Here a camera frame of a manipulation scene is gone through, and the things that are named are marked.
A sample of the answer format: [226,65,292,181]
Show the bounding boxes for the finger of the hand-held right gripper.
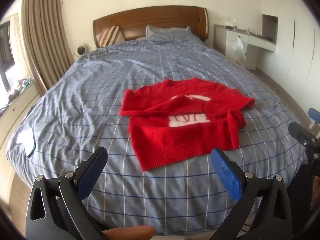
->
[308,107,320,130]

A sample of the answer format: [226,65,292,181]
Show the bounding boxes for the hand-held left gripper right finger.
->
[210,148,293,240]

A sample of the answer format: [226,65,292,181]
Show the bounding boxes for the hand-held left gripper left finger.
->
[26,147,108,240]

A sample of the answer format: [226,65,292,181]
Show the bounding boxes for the red knitted sweater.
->
[119,78,255,172]

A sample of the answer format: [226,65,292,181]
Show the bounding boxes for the clothes on window sill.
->
[5,76,35,102]

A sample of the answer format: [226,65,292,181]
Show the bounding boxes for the black smartphone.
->
[26,140,37,158]

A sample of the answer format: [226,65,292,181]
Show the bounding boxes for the white wardrobe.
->
[260,0,320,112]

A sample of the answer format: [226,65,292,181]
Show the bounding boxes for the white card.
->
[17,129,35,146]

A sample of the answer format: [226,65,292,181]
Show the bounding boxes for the bed with blue checked duvet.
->
[5,29,309,236]

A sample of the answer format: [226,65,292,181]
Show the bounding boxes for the white desk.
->
[213,24,277,70]

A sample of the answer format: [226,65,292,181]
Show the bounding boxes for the white window cabinet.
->
[0,82,42,153]

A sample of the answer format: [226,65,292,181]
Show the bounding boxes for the clear plastic bag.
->
[230,36,247,67]

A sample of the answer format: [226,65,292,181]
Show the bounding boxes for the white round fan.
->
[74,45,88,60]

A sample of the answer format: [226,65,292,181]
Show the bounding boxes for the striped pillow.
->
[96,25,125,48]

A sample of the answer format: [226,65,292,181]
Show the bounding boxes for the window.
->
[0,21,16,93]

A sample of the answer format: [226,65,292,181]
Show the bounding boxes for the beige curtain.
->
[21,0,75,93]

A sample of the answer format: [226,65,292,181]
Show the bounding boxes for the wooden headboard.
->
[93,6,209,49]

